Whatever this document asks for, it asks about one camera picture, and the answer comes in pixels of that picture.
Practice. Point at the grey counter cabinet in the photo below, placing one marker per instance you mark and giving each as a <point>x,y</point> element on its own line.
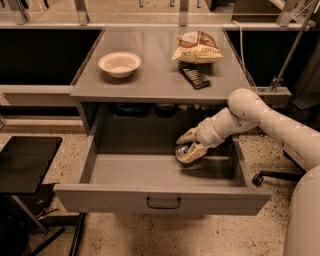
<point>158,79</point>

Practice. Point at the grey open top drawer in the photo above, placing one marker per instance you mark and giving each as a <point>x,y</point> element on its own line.
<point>130,158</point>

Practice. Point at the yellow chip bag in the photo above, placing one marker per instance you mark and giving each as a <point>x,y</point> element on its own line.
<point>197,47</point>

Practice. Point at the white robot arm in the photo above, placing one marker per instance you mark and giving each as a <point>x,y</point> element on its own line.
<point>246,110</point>

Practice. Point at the white paper bowl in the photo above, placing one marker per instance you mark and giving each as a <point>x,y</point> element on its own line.
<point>119,64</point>

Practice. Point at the blue pepsi can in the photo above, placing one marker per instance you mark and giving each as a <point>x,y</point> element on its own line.
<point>183,153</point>

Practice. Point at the black side table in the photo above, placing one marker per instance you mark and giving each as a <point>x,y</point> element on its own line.
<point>24,162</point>

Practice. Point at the black drawer handle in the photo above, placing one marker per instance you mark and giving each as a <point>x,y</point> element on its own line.
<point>163,204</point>

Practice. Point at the dark snack bar packet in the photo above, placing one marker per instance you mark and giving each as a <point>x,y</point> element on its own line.
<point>195,78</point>

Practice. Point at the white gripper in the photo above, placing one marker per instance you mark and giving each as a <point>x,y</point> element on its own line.
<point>204,134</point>

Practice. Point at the black office chair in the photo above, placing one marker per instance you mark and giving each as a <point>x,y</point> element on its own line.
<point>281,175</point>

